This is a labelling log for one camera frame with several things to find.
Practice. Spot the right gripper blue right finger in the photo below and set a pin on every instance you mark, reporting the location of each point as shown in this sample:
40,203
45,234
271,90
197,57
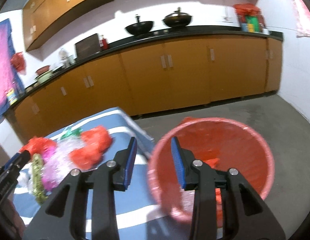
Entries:
179,162

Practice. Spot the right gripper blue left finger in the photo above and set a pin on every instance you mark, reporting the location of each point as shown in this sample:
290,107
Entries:
129,162

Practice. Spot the green paw print bag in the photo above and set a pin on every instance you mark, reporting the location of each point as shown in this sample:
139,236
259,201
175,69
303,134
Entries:
38,189

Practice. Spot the magenta plastic bag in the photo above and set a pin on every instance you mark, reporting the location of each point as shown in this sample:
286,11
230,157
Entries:
49,175

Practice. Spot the clear bubble wrap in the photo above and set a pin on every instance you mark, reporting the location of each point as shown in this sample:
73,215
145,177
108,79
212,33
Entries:
64,147

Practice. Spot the small green plastic wrapper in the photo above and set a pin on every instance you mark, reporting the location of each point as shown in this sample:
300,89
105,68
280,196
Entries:
71,133

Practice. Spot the red plastic trash basket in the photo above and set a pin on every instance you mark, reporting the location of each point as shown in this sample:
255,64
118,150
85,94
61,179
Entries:
219,142

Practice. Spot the person's left hand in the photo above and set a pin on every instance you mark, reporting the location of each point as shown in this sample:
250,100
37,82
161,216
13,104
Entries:
14,219

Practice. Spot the lower wooden cabinets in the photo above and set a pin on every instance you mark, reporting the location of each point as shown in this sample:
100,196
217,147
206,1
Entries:
150,78

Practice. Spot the wooden cabinets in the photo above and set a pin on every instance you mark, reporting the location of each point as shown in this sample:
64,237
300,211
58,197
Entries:
150,78
42,19

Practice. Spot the blue white striped tablecloth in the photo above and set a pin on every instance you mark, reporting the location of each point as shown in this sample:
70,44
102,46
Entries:
94,204

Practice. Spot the yellow detergent bottle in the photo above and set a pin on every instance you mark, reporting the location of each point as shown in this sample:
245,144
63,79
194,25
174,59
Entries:
12,96

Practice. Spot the pink blue curtain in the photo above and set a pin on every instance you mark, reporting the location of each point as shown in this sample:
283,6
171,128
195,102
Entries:
9,79

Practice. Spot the green basin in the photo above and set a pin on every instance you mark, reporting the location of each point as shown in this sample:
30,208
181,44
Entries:
44,77

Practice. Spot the clear jar with bag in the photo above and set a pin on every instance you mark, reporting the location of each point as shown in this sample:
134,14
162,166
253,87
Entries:
66,59

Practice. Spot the red bottle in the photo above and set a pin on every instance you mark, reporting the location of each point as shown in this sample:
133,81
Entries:
103,43

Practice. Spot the dark cutting board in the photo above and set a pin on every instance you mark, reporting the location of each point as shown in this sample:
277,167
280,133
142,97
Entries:
87,47

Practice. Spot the red basin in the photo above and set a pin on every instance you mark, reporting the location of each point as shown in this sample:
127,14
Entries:
42,70

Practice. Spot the hanging red plastic bag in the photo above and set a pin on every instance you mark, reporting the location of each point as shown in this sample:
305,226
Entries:
19,63

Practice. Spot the black wok left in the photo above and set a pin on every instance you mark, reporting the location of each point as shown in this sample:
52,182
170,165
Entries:
140,27

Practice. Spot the black wok with lid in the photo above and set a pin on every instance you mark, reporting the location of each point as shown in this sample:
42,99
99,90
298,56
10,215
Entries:
177,19

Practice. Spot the white mug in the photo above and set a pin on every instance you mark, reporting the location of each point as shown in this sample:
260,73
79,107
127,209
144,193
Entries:
265,31

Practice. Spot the red bag of groceries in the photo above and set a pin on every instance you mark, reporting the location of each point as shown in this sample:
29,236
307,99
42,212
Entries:
249,17

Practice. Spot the upper wooden cabinets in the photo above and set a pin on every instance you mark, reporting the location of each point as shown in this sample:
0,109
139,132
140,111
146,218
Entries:
42,19

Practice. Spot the pink floral window curtain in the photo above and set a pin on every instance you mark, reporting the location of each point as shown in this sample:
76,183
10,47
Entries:
302,17

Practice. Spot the wall socket with cable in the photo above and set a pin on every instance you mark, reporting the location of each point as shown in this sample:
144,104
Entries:
227,16

